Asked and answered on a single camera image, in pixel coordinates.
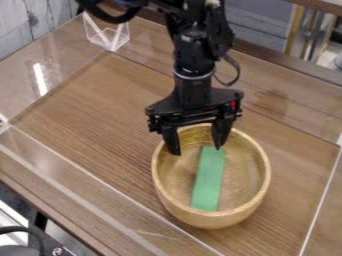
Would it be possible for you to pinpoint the gold metal chair frame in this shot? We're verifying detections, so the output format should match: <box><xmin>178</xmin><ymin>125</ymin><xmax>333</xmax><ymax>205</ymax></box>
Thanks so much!
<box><xmin>285</xmin><ymin>5</ymin><xmax>339</xmax><ymax>63</ymax></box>

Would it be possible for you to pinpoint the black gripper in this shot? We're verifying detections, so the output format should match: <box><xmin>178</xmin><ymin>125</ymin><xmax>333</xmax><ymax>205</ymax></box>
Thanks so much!
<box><xmin>146</xmin><ymin>69</ymin><xmax>244</xmax><ymax>156</ymax></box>

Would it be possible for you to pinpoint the green stick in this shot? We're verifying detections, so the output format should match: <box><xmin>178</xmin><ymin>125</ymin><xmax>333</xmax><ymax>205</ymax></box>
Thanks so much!
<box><xmin>191</xmin><ymin>145</ymin><xmax>226</xmax><ymax>211</ymax></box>

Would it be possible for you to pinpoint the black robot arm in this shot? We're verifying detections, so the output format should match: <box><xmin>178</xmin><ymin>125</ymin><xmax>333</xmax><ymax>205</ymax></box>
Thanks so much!
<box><xmin>146</xmin><ymin>0</ymin><xmax>244</xmax><ymax>155</ymax></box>

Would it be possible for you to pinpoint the clear acrylic front panel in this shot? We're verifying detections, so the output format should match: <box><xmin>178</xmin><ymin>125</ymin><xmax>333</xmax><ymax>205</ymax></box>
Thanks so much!
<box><xmin>0</xmin><ymin>116</ymin><xmax>222</xmax><ymax>256</ymax></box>

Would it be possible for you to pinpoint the clear acrylic corner bracket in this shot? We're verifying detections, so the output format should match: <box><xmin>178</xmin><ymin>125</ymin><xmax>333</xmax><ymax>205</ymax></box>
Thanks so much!
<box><xmin>81</xmin><ymin>12</ymin><xmax>130</xmax><ymax>52</ymax></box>

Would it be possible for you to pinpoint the black table leg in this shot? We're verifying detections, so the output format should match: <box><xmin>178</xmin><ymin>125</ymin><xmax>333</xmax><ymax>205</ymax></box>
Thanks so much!
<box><xmin>32</xmin><ymin>211</ymin><xmax>48</xmax><ymax>231</ymax></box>

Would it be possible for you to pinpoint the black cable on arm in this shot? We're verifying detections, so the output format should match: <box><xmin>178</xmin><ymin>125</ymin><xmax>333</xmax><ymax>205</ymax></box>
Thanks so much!
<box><xmin>212</xmin><ymin>53</ymin><xmax>242</xmax><ymax>88</ymax></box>

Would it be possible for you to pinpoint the brown wooden bowl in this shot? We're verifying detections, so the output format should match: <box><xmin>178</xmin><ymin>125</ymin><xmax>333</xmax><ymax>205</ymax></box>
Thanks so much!
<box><xmin>151</xmin><ymin>124</ymin><xmax>271</xmax><ymax>229</ymax></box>

